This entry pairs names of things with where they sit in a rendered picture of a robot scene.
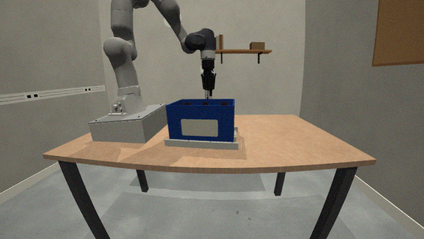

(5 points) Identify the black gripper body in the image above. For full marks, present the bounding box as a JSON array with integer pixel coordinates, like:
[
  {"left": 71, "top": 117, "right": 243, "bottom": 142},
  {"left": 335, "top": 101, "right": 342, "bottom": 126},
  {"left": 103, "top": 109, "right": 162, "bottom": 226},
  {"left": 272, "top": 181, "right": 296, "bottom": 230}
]
[{"left": 202, "top": 60, "right": 215, "bottom": 78}]

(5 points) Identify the blue plastic crate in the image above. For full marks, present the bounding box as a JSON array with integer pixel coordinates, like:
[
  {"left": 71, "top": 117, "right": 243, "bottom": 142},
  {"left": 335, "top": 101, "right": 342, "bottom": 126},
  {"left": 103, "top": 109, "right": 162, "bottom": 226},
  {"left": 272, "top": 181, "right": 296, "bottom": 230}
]
[{"left": 169, "top": 99, "right": 235, "bottom": 142}]

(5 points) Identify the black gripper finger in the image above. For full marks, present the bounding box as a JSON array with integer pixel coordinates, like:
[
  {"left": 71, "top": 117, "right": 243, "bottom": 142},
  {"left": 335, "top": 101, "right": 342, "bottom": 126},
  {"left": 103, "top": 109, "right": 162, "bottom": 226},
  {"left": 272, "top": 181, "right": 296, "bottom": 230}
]
[
  {"left": 206, "top": 71, "right": 216, "bottom": 99},
  {"left": 201, "top": 72, "right": 208, "bottom": 99}
]

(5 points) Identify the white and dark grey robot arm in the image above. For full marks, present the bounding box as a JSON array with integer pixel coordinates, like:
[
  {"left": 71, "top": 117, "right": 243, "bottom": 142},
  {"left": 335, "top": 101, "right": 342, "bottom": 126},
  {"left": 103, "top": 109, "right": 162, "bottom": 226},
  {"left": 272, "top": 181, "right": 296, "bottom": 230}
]
[{"left": 103, "top": 0, "right": 215, "bottom": 116}]

